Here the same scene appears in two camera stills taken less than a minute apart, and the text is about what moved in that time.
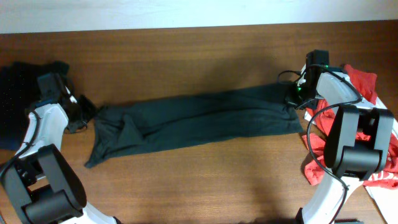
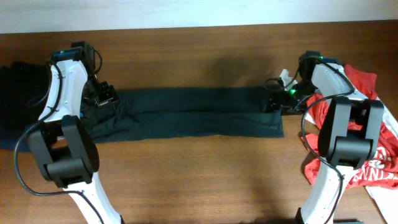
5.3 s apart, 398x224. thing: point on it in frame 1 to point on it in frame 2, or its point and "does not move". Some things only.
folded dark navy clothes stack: (18, 84) does not move
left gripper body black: (79, 111) to (107, 98)
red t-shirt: (323, 119) does not move
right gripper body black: (296, 97) to (277, 101)
